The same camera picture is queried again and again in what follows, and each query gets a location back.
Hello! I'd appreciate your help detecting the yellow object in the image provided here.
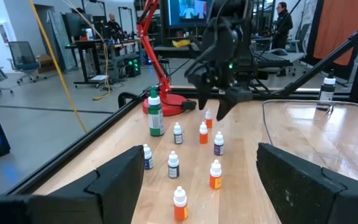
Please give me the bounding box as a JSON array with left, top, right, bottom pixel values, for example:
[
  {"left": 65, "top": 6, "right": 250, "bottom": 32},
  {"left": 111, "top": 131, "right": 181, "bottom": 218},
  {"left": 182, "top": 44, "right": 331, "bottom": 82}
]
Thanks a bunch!
[{"left": 172, "top": 39, "right": 191, "bottom": 49}]

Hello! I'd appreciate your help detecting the black power adapter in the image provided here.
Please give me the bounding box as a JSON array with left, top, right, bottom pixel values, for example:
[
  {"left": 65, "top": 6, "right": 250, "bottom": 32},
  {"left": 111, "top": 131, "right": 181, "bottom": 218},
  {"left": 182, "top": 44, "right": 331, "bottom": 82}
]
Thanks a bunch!
[{"left": 181, "top": 100, "right": 197, "bottom": 111}]

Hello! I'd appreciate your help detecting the pale yellow cable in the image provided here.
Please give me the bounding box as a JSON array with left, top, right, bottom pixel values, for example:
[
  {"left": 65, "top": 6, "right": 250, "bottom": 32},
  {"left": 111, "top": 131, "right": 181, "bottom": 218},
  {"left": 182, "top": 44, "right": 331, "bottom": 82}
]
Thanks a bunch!
[{"left": 62, "top": 0, "right": 113, "bottom": 102}]

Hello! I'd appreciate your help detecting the black computer monitor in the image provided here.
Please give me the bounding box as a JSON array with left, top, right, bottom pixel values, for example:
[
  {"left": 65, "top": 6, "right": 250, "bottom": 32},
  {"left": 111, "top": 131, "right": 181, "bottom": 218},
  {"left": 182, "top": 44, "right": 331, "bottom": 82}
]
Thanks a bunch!
[{"left": 61, "top": 12, "right": 90, "bottom": 40}]

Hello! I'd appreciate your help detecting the orange panel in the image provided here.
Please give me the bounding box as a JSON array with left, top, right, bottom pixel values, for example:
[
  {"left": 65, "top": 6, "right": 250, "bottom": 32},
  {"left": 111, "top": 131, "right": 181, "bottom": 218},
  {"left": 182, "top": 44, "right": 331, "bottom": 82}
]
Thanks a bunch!
[{"left": 312, "top": 0, "right": 358, "bottom": 67}]

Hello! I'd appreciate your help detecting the small blue food coloring bottle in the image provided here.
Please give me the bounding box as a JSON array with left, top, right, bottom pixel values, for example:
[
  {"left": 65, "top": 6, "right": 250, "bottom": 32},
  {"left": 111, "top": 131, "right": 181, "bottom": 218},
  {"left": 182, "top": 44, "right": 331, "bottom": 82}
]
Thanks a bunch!
[{"left": 142, "top": 143, "right": 154, "bottom": 170}]

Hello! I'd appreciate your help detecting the small black food coloring bottle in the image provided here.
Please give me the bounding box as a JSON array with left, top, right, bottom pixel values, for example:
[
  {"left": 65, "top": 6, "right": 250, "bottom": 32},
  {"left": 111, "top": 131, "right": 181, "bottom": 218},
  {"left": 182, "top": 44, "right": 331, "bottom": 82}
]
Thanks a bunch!
[
  {"left": 173, "top": 122, "right": 183, "bottom": 145},
  {"left": 167, "top": 151, "right": 180, "bottom": 179}
]

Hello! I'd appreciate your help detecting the large green food coloring bottle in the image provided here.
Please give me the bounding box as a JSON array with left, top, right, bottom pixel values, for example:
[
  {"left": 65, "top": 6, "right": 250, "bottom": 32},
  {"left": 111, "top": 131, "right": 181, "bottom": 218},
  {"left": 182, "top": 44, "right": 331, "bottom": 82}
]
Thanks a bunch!
[{"left": 147, "top": 86, "right": 165, "bottom": 138}]

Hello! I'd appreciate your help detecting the thick black cable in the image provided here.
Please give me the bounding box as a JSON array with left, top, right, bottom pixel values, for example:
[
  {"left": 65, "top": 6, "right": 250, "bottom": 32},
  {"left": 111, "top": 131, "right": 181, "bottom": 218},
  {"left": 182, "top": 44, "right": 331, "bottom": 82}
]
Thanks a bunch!
[{"left": 117, "top": 91, "right": 150, "bottom": 109}]

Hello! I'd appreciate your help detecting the small orange food coloring bottle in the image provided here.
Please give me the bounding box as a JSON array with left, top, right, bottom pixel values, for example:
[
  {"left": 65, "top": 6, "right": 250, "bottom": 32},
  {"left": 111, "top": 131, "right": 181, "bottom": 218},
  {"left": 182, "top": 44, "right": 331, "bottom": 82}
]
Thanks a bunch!
[
  {"left": 204, "top": 108, "right": 213, "bottom": 129},
  {"left": 199, "top": 121, "right": 209, "bottom": 145},
  {"left": 173, "top": 185, "right": 189, "bottom": 222},
  {"left": 209, "top": 159, "right": 223, "bottom": 190}
]

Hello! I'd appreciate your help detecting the red articulated desk lamp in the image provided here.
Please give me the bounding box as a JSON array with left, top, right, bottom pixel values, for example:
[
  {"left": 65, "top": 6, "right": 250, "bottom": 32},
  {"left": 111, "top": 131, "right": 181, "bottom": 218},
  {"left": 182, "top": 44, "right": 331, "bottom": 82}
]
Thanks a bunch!
[{"left": 135, "top": 0, "right": 188, "bottom": 117}]

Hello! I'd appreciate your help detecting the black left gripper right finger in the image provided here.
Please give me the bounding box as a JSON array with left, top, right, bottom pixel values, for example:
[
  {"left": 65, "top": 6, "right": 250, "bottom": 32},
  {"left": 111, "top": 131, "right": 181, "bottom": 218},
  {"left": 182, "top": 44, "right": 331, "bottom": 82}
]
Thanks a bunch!
[{"left": 256, "top": 142, "right": 358, "bottom": 224}]

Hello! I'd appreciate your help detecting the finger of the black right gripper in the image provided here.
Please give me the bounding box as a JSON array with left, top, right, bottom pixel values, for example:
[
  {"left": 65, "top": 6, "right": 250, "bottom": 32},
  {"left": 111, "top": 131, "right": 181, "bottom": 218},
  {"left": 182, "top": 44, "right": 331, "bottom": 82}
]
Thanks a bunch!
[
  {"left": 216, "top": 86, "right": 254, "bottom": 121},
  {"left": 196, "top": 77, "right": 215, "bottom": 111}
]

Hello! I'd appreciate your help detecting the black diagonal frame strut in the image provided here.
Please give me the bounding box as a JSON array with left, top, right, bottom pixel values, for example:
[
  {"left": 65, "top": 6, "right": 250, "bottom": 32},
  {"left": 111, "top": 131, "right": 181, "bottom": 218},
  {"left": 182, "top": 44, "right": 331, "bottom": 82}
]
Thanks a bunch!
[{"left": 280, "top": 12, "right": 358, "bottom": 97}]

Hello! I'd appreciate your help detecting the seated person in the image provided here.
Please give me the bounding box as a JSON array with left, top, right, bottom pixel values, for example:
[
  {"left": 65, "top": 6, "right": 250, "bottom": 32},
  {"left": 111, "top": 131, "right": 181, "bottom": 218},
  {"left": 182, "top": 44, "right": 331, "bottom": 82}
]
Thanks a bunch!
[{"left": 106, "top": 12, "right": 124, "bottom": 40}]

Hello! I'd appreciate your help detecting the yellow hanging cable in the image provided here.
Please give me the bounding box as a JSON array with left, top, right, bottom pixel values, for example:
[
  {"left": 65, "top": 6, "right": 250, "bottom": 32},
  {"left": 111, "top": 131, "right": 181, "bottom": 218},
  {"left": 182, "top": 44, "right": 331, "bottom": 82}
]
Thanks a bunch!
[{"left": 29, "top": 0, "right": 88, "bottom": 134}]

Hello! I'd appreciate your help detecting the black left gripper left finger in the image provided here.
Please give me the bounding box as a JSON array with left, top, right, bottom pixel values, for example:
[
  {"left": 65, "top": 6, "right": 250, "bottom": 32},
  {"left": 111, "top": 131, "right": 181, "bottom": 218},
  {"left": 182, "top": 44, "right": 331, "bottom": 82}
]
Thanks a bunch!
[{"left": 28, "top": 145, "right": 145, "bottom": 224}]

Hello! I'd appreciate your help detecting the black aluminium table frame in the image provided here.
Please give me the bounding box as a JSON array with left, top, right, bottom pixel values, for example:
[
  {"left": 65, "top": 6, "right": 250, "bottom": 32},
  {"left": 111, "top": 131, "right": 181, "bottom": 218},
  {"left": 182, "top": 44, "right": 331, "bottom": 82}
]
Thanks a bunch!
[{"left": 4, "top": 85, "right": 358, "bottom": 196}]

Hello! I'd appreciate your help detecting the large black food coloring bottle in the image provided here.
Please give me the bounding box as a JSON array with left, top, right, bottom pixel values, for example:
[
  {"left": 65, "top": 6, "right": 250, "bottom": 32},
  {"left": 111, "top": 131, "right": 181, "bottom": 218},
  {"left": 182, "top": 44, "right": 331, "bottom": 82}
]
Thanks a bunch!
[{"left": 317, "top": 68, "right": 337, "bottom": 111}]

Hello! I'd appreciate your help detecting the standing person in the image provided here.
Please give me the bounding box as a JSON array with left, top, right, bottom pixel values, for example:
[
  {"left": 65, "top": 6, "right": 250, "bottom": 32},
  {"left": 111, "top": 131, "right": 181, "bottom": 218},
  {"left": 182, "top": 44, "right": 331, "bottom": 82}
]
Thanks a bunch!
[{"left": 270, "top": 1, "right": 294, "bottom": 78}]

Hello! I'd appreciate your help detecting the black standing desk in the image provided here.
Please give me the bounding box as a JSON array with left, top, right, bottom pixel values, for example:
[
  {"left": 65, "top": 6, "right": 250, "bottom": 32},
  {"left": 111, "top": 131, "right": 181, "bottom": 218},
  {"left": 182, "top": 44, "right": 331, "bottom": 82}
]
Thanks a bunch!
[{"left": 64, "top": 39, "right": 155, "bottom": 88}]

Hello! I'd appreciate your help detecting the clear plastic bin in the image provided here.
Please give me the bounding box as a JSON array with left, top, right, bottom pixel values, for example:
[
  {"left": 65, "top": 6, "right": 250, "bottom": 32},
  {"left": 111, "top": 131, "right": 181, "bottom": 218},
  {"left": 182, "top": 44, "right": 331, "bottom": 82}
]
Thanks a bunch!
[{"left": 261, "top": 98, "right": 358, "bottom": 187}]

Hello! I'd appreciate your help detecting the computer tower with green lights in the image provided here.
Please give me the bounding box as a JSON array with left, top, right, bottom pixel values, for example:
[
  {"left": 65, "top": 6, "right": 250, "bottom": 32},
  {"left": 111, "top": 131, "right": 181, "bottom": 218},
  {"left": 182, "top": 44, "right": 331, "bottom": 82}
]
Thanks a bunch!
[{"left": 124, "top": 57, "right": 142, "bottom": 78}]

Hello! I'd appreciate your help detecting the large display screen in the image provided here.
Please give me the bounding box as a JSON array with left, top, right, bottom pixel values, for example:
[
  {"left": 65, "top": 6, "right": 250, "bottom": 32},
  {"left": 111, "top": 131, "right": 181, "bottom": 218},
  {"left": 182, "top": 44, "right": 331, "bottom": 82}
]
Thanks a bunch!
[{"left": 162, "top": 0, "right": 213, "bottom": 29}]

